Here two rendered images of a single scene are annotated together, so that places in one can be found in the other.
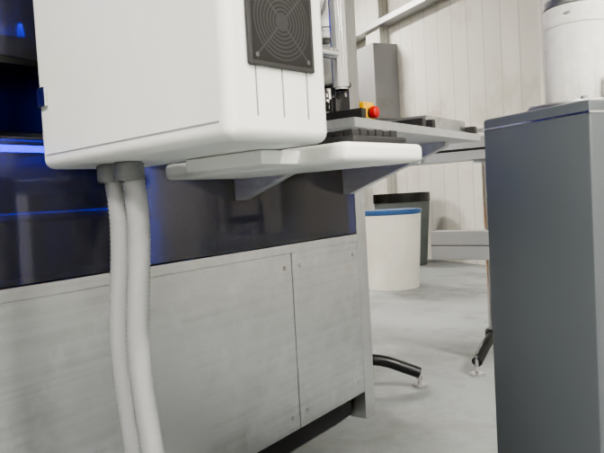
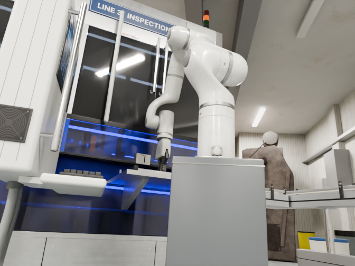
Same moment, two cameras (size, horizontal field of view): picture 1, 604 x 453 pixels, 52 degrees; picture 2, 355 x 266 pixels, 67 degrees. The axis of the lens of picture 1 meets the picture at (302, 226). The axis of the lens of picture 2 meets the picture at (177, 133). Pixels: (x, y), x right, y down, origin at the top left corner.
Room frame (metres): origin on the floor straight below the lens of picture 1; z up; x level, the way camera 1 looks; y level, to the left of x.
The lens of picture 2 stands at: (0.37, -0.85, 0.69)
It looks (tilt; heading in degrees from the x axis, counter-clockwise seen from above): 18 degrees up; 31
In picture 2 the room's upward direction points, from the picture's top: 4 degrees clockwise
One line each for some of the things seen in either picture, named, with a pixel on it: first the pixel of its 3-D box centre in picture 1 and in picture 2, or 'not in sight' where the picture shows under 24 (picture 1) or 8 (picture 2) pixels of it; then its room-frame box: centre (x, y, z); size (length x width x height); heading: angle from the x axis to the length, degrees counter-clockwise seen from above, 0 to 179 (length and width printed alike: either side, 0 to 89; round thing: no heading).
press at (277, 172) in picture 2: not in sight; (261, 192); (7.40, 0.80, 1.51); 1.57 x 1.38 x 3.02; 114
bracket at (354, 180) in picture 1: (394, 169); not in sight; (1.84, -0.28, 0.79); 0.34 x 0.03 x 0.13; 54
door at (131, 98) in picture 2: not in sight; (120, 77); (1.45, 0.23, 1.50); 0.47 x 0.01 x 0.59; 144
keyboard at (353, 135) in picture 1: (290, 147); (84, 180); (1.12, 0.01, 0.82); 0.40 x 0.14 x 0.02; 46
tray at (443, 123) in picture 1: (389, 131); not in sight; (1.76, -0.26, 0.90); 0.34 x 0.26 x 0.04; 54
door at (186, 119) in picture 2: not in sight; (186, 95); (1.82, -0.04, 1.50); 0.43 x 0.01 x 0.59; 144
